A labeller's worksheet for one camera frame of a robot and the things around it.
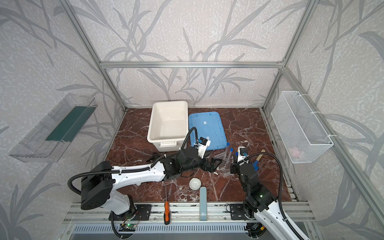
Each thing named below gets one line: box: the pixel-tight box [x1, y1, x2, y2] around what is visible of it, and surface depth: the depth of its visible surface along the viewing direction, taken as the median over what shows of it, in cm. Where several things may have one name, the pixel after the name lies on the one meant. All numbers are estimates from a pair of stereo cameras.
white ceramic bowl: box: [189, 177, 202, 191], surface depth 84 cm
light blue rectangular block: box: [199, 186, 208, 222], surface depth 74 cm
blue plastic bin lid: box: [188, 111, 228, 151], surface depth 111 cm
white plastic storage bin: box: [147, 101, 189, 152], surface depth 104 cm
